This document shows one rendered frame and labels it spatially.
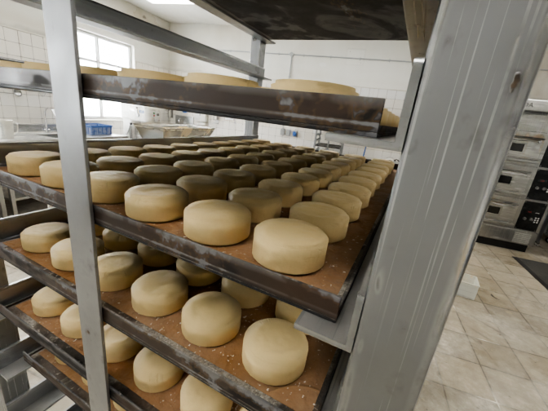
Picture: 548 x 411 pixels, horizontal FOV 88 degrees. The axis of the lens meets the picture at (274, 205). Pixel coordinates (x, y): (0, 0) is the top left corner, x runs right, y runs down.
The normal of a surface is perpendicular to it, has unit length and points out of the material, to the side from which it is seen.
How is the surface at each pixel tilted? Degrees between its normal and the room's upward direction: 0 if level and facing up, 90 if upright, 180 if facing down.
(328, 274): 0
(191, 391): 0
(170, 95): 90
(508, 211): 89
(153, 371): 0
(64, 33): 90
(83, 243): 90
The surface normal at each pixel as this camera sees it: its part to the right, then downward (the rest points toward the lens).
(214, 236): 0.11, 0.33
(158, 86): -0.45, 0.23
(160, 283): 0.11, -0.94
